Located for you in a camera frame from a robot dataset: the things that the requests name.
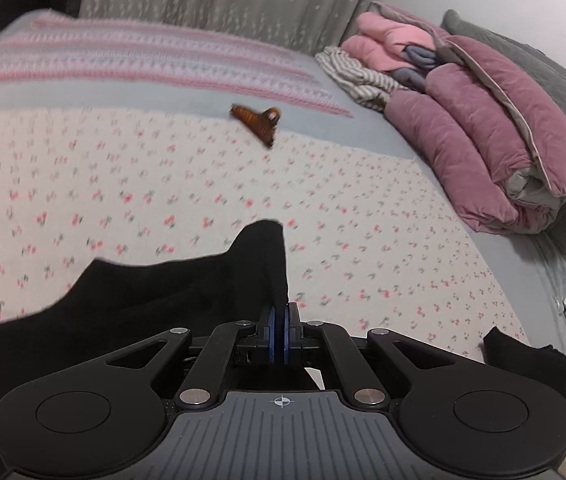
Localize black pants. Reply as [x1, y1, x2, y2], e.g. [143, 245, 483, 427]
[0, 218, 566, 480]

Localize cherry print bed sheet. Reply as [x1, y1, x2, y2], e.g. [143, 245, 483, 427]
[0, 8, 566, 396]

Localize brown hair claw clip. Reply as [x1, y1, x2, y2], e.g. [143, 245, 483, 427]
[230, 104, 281, 148]

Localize striped folded cloth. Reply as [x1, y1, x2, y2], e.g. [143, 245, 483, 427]
[315, 47, 407, 112]

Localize pink folded quilt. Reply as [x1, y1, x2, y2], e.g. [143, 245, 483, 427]
[385, 1, 566, 236]

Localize blue grey folded garment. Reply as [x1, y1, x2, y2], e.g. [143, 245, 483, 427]
[389, 44, 443, 93]

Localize light pink folded garment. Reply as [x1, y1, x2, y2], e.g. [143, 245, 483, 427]
[341, 12, 437, 73]

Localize pink striped blanket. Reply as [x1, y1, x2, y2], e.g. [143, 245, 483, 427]
[0, 11, 349, 117]

